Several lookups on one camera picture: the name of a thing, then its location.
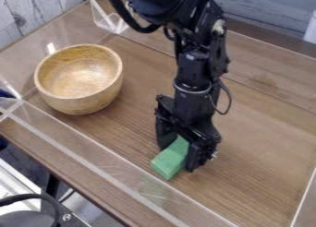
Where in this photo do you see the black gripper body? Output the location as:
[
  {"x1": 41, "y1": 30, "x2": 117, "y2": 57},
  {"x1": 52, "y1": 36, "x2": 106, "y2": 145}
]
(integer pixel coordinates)
[{"x1": 155, "y1": 85, "x2": 220, "y2": 142}]

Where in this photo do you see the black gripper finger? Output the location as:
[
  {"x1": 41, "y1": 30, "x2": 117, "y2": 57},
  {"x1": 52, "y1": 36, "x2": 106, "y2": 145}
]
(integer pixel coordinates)
[
  {"x1": 183, "y1": 137, "x2": 218, "y2": 172},
  {"x1": 155, "y1": 114, "x2": 177, "y2": 150}
]

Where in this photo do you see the clear acrylic barrier wall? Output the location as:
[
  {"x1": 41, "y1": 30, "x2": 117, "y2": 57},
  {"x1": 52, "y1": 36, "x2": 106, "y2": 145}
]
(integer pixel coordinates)
[{"x1": 0, "y1": 3, "x2": 316, "y2": 227}]

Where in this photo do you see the green rectangular block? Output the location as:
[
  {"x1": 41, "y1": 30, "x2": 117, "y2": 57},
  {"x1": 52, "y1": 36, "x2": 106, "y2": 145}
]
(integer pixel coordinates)
[{"x1": 149, "y1": 137, "x2": 188, "y2": 180}]

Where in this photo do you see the black metal bracket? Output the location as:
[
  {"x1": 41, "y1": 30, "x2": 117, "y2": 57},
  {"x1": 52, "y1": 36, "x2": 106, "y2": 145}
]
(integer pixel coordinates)
[{"x1": 40, "y1": 190, "x2": 90, "y2": 227}]

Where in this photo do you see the black table leg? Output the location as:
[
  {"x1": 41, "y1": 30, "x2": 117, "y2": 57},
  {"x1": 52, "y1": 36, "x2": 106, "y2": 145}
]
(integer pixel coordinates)
[{"x1": 45, "y1": 174, "x2": 60, "y2": 197}]

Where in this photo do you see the brown wooden bowl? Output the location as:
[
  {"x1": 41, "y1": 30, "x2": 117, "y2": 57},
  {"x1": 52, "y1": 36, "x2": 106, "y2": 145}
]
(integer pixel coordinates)
[{"x1": 33, "y1": 43, "x2": 123, "y2": 115}]

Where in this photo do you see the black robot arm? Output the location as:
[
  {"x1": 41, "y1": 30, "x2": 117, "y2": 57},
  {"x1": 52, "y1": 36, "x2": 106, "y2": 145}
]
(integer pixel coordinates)
[{"x1": 108, "y1": 0, "x2": 230, "y2": 172}]

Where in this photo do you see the black cable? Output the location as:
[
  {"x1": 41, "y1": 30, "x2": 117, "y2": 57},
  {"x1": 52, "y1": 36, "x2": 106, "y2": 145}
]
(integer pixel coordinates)
[{"x1": 0, "y1": 193, "x2": 58, "y2": 227}]

